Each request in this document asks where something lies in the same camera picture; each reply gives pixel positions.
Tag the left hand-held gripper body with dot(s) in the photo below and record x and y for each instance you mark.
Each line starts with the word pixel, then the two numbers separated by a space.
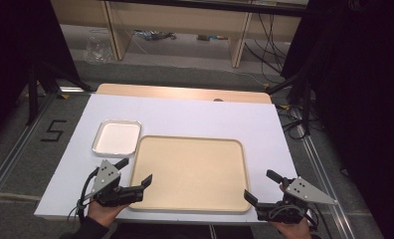
pixel 109 186

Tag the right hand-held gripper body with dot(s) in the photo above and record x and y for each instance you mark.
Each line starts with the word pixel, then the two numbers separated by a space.
pixel 294 202

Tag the person's right hand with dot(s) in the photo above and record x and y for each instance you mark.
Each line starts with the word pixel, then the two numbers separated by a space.
pixel 293 229

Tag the person's left hand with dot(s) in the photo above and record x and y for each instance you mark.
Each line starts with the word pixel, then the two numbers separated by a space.
pixel 103 212

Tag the white square plate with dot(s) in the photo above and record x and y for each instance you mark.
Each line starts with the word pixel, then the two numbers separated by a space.
pixel 117 138

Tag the beige rectangular tray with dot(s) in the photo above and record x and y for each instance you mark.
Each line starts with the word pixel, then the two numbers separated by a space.
pixel 190 174

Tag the white board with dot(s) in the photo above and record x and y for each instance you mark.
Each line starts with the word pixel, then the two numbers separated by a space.
pixel 198 116

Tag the light wooden table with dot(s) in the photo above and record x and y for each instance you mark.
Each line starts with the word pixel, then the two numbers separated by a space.
pixel 171 92

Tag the black metal stand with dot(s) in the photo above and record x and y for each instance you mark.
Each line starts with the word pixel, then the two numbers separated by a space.
pixel 39 86
pixel 301 89

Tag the black curtain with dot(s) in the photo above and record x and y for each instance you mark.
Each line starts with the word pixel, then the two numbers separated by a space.
pixel 360 99
pixel 16 59

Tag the clear plastic bag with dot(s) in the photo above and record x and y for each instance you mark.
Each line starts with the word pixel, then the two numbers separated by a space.
pixel 98 48

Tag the dark clutter under desk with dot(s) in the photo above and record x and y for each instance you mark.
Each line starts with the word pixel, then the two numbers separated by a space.
pixel 154 35

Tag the small brown box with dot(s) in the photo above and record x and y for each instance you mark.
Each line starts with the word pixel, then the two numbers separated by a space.
pixel 211 37

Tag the light wooden desk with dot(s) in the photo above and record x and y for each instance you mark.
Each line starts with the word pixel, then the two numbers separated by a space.
pixel 178 20

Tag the aluminium floor rail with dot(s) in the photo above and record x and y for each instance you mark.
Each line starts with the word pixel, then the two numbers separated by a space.
pixel 321 166
pixel 16 152

